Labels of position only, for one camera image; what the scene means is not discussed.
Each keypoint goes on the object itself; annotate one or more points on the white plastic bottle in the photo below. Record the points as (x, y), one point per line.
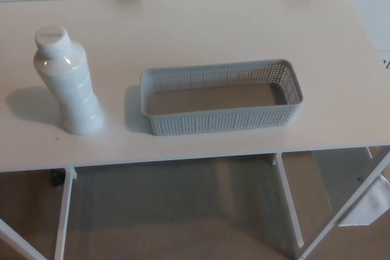
(70, 89)

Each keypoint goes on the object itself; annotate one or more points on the grey perforated plastic basket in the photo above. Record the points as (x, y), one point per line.
(213, 123)

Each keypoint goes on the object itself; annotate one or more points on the white desk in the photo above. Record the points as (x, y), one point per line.
(213, 28)

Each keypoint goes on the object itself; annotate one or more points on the small black floor object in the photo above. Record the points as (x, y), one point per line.
(56, 178)

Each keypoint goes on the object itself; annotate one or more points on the white hanging cloth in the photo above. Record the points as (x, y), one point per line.
(368, 205)

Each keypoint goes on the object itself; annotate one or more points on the white paper with writing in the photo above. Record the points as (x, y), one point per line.
(385, 59)

